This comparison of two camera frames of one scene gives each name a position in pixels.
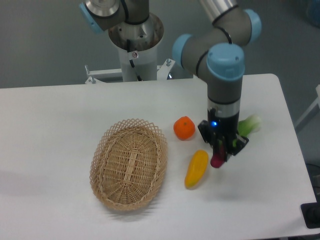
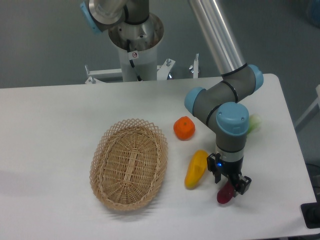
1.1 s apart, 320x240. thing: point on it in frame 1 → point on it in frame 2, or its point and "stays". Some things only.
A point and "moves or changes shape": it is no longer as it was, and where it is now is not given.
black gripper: x=224 y=130 → x=241 y=184
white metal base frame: x=115 y=75 stays
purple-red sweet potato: x=218 y=158 moves or changes shape
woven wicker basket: x=128 y=163 stays
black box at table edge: x=310 y=212 stays
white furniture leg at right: x=317 y=102 stays
